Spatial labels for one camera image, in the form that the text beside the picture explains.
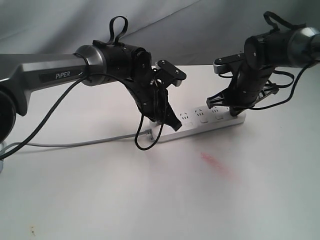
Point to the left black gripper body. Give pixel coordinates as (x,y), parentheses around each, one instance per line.
(149,91)

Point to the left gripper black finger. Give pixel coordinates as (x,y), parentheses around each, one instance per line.
(170,119)

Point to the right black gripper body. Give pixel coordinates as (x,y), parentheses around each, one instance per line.
(244,88)

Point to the white five-outlet power strip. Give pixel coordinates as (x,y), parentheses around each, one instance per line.
(200,120)

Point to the left silver black robot arm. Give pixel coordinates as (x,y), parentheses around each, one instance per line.
(95,64)

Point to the right silver black robot arm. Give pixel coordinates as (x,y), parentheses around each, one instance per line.
(294,48)

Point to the grey backdrop cloth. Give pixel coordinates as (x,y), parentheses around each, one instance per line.
(184,32)

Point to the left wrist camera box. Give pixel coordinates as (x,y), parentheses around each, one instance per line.
(169,74)

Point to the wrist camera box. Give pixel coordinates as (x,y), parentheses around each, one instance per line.
(169,74)
(228,64)

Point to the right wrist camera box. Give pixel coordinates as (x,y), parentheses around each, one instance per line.
(228,64)

